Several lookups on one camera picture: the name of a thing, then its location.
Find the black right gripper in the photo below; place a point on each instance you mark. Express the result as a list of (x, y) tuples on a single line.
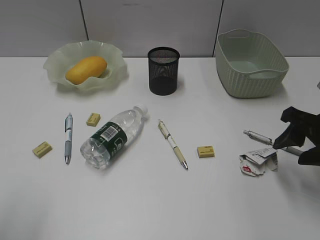
[(302, 125)]

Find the silver grey click pen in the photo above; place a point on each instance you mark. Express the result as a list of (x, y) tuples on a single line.
[(268, 141)]

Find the waste paper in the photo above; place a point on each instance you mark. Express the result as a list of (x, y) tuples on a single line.
[(254, 163)]

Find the clear water bottle green label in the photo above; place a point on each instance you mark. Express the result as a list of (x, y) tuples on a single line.
[(119, 132)]

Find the yellow mango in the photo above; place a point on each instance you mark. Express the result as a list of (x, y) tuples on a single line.
[(92, 66)]

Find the blue grey click pen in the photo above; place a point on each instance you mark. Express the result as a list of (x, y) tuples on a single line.
[(68, 128)]

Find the pale green woven basket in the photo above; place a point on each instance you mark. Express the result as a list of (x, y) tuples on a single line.
[(248, 64)]

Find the yellow eraser centre right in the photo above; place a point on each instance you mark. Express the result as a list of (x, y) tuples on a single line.
[(205, 151)]

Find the beige white click pen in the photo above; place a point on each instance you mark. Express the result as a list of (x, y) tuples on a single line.
[(167, 135)]

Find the black mesh pen holder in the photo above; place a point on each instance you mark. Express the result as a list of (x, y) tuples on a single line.
[(163, 63)]

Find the yellow eraser near bowl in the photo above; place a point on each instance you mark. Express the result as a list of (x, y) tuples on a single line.
[(93, 119)]

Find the yellow eraser far left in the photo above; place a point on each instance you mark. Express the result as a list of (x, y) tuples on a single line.
[(42, 149)]

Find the pale green wavy glass bowl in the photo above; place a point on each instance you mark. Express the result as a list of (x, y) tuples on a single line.
[(66, 57)]

